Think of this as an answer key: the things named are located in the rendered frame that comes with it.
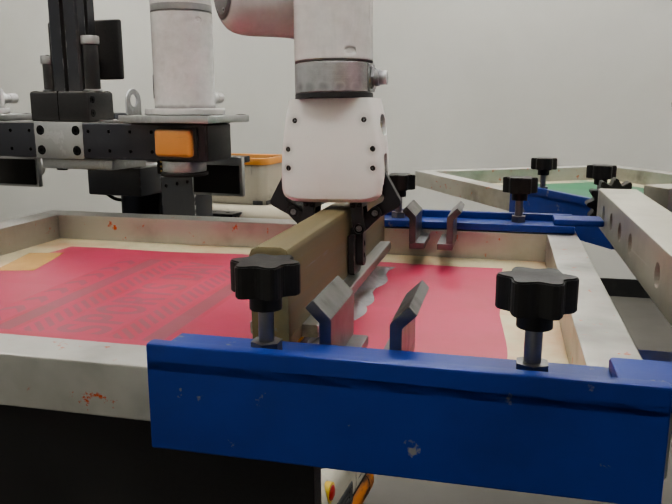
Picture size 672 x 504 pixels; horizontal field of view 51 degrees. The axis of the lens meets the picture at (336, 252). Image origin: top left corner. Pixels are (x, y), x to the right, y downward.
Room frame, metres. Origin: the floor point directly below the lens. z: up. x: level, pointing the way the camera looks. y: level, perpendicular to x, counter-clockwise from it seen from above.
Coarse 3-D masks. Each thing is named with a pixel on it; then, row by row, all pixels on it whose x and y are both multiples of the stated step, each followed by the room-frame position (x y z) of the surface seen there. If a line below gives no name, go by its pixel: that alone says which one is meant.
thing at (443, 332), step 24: (0, 288) 0.76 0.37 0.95; (24, 288) 0.76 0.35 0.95; (48, 288) 0.76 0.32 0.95; (216, 312) 0.66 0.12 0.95; (240, 312) 0.66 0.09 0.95; (384, 312) 0.66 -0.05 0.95; (432, 312) 0.66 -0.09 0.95; (456, 312) 0.66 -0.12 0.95; (48, 336) 0.59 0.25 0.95; (72, 336) 0.59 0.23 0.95; (240, 336) 0.59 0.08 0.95; (384, 336) 0.59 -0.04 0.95; (432, 336) 0.59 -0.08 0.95; (456, 336) 0.59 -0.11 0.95; (480, 336) 0.59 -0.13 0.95; (504, 336) 0.59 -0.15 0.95
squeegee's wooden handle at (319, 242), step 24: (312, 216) 0.64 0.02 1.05; (336, 216) 0.64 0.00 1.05; (288, 240) 0.52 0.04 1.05; (312, 240) 0.55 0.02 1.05; (336, 240) 0.63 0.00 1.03; (384, 240) 0.88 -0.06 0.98; (312, 264) 0.55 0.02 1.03; (336, 264) 0.63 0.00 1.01; (312, 288) 0.55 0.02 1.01; (288, 312) 0.49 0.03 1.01; (288, 336) 0.49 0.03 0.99
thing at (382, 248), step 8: (376, 248) 0.81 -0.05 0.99; (384, 248) 0.81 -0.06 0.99; (368, 256) 0.76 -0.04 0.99; (376, 256) 0.76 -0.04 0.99; (384, 256) 0.80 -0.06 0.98; (368, 264) 0.72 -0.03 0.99; (376, 264) 0.75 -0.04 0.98; (360, 272) 0.69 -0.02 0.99; (368, 272) 0.71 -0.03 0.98; (344, 280) 0.65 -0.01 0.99; (352, 280) 0.65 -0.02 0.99; (360, 280) 0.67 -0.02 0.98; (352, 288) 0.63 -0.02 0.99; (312, 320) 0.53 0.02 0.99; (304, 328) 0.52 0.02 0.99; (312, 328) 0.51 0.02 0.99; (304, 336) 0.52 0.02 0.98; (312, 336) 0.51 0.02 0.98
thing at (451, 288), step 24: (48, 264) 0.88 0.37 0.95; (72, 264) 0.88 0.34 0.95; (96, 264) 0.88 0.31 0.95; (384, 264) 0.88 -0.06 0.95; (408, 264) 0.88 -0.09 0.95; (384, 288) 0.76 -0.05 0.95; (408, 288) 0.76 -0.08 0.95; (432, 288) 0.76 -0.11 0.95; (456, 288) 0.76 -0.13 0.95; (480, 288) 0.76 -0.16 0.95; (480, 312) 0.66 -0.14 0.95
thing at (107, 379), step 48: (0, 240) 0.93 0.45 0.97; (48, 240) 1.03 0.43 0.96; (144, 240) 1.02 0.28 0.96; (192, 240) 1.01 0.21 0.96; (240, 240) 0.99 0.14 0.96; (432, 240) 0.92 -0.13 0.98; (480, 240) 0.91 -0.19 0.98; (528, 240) 0.90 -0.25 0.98; (576, 240) 0.85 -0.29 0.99; (0, 336) 0.48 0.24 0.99; (576, 336) 0.49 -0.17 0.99; (624, 336) 0.48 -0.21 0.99; (0, 384) 0.45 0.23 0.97; (48, 384) 0.44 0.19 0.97; (96, 384) 0.43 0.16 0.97; (144, 384) 0.42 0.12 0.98
